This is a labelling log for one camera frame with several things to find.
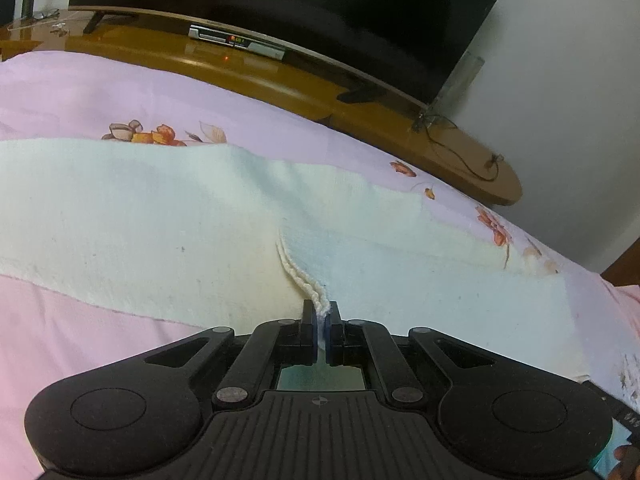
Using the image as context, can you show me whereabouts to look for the white knitted sock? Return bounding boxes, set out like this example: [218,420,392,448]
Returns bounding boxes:
[1,139,589,379]

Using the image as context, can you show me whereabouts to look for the person's right hand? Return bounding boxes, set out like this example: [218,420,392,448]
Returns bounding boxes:
[608,444,640,480]

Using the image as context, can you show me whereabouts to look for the curved wooden TV stand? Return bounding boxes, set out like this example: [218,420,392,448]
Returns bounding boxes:
[1,11,523,206]

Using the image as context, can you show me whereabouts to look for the pink floral bed sheet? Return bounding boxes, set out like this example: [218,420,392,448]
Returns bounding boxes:
[1,52,639,479]

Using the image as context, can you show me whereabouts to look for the silver set-top box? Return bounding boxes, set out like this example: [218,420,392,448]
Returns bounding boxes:
[189,25,286,61]

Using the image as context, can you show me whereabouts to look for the black flat television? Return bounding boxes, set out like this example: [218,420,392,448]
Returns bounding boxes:
[70,0,497,104]

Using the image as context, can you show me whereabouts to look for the eyeglasses on stand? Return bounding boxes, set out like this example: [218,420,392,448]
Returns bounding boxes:
[32,9,60,22]

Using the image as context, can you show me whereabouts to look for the black cable on stand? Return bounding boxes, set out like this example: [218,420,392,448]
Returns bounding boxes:
[412,112,506,183]

